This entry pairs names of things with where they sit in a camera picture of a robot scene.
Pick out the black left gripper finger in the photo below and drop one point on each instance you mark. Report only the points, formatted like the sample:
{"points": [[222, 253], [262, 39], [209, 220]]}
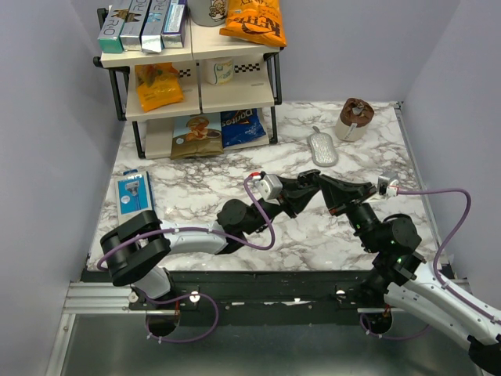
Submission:
{"points": [[292, 184], [299, 200]]}

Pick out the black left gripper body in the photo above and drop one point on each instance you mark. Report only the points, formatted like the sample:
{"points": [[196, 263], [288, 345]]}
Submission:
{"points": [[286, 200]]}

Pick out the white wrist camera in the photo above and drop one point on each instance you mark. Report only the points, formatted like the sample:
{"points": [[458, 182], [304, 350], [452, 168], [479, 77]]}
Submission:
{"points": [[387, 184], [269, 187]]}

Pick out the tan chips bag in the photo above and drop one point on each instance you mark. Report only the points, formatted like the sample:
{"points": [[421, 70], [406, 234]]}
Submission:
{"points": [[197, 136]]}

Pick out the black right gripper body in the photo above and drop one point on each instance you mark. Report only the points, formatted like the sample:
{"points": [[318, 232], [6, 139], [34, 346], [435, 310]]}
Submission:
{"points": [[358, 194]]}

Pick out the orange snack bag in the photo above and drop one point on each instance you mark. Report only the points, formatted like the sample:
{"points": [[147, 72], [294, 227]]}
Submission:
{"points": [[157, 85]]}

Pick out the blue razor package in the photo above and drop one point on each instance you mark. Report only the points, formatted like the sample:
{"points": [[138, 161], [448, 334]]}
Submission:
{"points": [[133, 193]]}

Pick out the orange kettle chips bag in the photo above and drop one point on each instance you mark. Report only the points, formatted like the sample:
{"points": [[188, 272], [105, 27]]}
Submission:
{"points": [[256, 21]]}

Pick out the brown paper cup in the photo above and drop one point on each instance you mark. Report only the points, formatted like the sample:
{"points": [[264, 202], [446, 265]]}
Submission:
{"points": [[353, 120]]}

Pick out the beige tiered shelf rack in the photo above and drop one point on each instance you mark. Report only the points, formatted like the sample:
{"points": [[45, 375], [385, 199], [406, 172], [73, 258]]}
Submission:
{"points": [[256, 84]]}

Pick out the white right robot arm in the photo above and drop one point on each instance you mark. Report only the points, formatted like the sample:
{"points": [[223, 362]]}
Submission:
{"points": [[402, 278]]}

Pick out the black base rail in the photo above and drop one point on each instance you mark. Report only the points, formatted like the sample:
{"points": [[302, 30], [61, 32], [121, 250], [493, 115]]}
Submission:
{"points": [[248, 299]]}

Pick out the silver blue toothpaste box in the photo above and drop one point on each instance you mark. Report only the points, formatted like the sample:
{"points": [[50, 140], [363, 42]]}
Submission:
{"points": [[151, 40]]}

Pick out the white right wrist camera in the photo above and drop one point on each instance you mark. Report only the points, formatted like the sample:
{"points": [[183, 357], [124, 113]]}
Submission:
{"points": [[387, 184]]}

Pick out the teal toothpaste box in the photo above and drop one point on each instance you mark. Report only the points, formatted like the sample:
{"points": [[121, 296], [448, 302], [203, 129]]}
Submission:
{"points": [[109, 36]]}

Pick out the grey cartoon mug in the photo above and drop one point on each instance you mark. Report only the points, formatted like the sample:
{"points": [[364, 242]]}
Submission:
{"points": [[208, 13]]}

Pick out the purple blue toothpaste box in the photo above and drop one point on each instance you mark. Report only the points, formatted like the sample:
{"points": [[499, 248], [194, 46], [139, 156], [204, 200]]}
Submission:
{"points": [[174, 30]]}

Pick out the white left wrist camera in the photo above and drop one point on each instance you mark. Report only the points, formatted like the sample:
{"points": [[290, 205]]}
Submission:
{"points": [[269, 187]]}

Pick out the blue doritos bag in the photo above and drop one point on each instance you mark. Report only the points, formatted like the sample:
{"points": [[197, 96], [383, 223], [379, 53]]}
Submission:
{"points": [[240, 127]]}

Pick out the white printed mug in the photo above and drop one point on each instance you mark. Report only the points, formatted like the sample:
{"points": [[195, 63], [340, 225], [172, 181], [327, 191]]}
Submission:
{"points": [[218, 71]]}

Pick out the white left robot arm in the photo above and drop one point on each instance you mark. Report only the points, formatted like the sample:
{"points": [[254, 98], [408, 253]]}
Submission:
{"points": [[133, 250]]}

